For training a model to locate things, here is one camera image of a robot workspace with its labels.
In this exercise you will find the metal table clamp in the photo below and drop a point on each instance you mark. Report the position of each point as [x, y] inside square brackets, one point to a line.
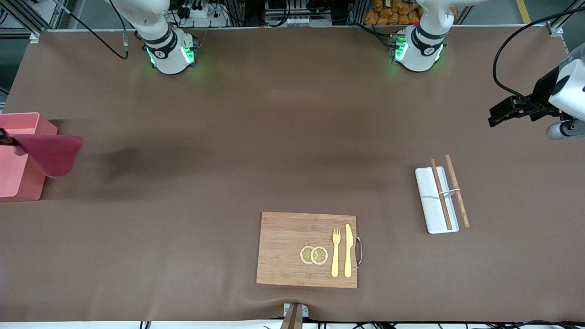
[295, 315]

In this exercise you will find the pink plastic bin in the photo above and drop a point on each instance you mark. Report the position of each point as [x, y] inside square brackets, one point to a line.
[18, 178]

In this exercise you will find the pile of orange items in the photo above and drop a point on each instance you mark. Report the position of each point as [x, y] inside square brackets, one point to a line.
[390, 13]

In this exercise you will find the white power strip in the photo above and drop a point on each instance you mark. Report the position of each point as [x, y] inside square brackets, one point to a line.
[201, 16]

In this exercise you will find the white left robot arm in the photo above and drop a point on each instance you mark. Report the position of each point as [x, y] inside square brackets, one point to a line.
[418, 52]

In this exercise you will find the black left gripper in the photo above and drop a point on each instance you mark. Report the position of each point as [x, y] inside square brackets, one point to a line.
[543, 92]

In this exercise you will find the whole lemon slice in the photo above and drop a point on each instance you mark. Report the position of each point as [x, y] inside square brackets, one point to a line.
[319, 255]

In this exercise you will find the yellow plastic fork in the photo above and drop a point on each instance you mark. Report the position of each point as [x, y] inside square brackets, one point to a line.
[336, 253]

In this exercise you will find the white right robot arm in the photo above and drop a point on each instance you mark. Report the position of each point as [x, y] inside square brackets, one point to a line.
[167, 55]

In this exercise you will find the yellow plastic knife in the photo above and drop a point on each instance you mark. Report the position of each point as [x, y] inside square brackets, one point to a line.
[348, 251]

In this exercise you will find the covered lemon slice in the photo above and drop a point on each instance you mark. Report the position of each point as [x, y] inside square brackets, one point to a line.
[305, 254]

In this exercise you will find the white rectangular tray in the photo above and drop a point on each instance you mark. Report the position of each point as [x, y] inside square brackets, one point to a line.
[432, 205]

